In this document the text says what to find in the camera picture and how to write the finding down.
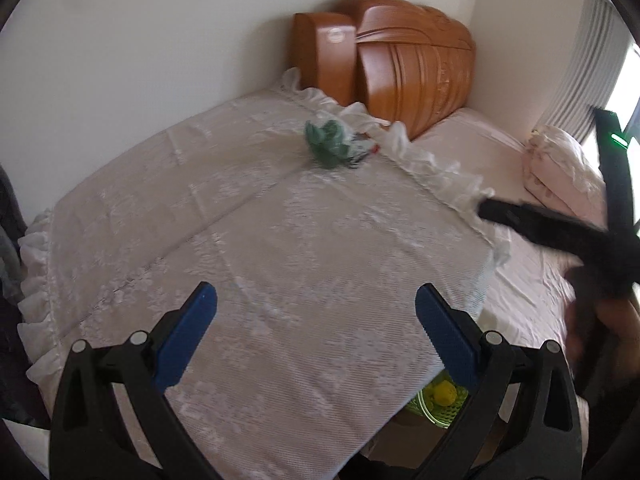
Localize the red white crumpled wrapper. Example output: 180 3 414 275
346 132 382 166

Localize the person's right hand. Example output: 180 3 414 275
599 294 640 357

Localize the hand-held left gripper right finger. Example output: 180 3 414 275
415 283 584 480

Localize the grey striped curtain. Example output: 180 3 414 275
539 0 637 147

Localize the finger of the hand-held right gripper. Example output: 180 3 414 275
478 198 547 247

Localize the pink pillow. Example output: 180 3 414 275
522 160 578 209
530 125 609 196

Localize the green plastic basket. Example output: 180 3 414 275
402 377 472 429

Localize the dark cloth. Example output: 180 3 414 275
0 164 51 423

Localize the white lace tablecloth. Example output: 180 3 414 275
17 67 512 480

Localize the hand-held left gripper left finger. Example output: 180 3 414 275
47 281 221 480

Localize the teal green wrapper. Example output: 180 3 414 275
304 119 357 168

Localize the bed with pink sheet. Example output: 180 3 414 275
410 106 618 461

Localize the orange wooden headboard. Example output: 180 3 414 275
292 0 475 140

